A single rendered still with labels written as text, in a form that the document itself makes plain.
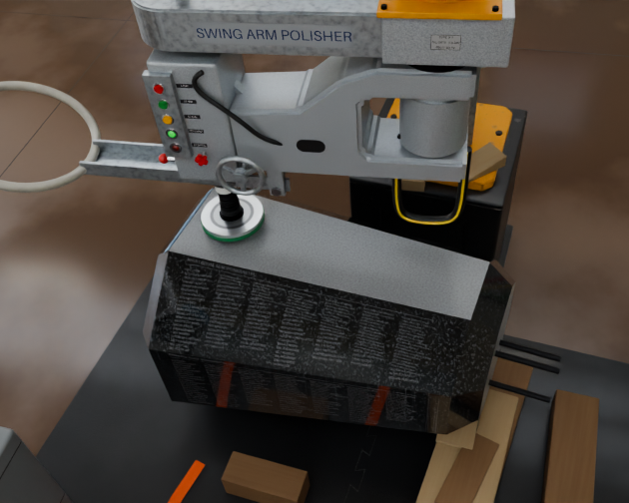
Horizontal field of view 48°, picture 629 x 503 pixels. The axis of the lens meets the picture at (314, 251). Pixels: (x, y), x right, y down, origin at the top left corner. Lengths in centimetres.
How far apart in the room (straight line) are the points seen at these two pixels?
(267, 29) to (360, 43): 23
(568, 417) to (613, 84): 240
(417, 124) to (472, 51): 28
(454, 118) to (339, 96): 31
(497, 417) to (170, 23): 175
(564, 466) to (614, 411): 40
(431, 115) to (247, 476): 151
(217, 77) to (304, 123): 26
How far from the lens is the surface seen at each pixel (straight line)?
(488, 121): 296
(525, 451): 291
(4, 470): 222
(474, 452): 261
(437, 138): 194
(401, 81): 183
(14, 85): 265
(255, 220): 237
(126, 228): 383
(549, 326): 326
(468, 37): 173
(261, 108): 197
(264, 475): 271
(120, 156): 243
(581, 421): 289
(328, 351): 224
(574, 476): 278
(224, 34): 184
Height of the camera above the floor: 258
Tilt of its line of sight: 48 degrees down
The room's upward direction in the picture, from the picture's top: 7 degrees counter-clockwise
